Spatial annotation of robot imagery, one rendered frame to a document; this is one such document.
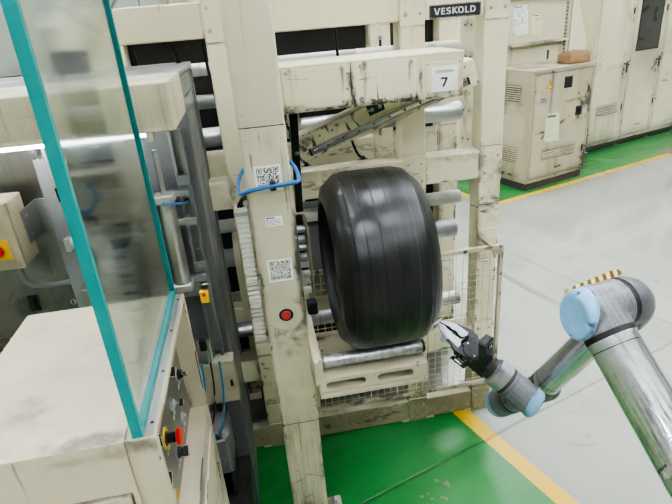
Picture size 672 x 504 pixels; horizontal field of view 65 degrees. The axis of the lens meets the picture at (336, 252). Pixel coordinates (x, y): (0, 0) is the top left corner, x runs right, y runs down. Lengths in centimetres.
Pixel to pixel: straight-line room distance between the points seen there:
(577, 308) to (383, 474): 153
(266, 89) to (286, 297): 63
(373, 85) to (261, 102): 45
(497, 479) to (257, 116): 188
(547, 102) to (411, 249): 473
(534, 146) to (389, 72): 439
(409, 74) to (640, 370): 109
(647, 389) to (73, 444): 113
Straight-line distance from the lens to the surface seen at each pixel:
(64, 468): 111
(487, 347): 160
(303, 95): 176
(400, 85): 182
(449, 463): 268
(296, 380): 185
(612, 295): 135
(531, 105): 594
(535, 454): 278
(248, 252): 162
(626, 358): 132
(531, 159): 610
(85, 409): 116
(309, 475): 214
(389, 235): 148
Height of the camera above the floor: 192
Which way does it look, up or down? 24 degrees down
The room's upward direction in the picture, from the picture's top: 5 degrees counter-clockwise
